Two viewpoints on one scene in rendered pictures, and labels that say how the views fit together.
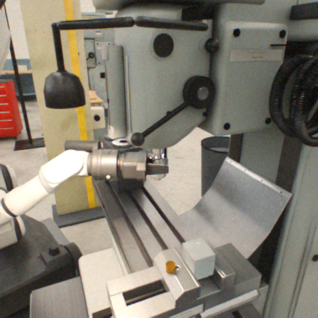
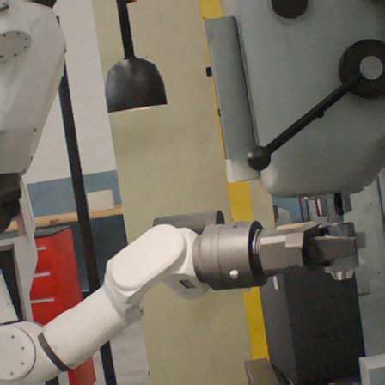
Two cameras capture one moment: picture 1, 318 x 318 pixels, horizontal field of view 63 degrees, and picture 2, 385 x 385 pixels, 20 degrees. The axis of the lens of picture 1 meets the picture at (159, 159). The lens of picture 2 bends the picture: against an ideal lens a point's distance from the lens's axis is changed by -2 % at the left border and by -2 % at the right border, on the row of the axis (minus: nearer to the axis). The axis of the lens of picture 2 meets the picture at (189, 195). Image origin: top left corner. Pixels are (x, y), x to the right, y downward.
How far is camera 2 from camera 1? 0.81 m
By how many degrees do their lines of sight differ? 29
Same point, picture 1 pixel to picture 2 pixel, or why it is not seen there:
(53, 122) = (170, 298)
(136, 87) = (257, 74)
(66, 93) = (133, 85)
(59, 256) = not seen: outside the picture
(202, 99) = (371, 78)
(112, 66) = (220, 50)
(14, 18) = (82, 57)
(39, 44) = not seen: hidden behind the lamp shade
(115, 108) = (232, 123)
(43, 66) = (143, 142)
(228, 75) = not seen: outside the picture
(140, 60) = (257, 29)
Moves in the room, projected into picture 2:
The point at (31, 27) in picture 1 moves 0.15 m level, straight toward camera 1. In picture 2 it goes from (118, 51) to (116, 45)
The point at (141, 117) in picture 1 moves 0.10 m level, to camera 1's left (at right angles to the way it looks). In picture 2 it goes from (271, 125) to (194, 137)
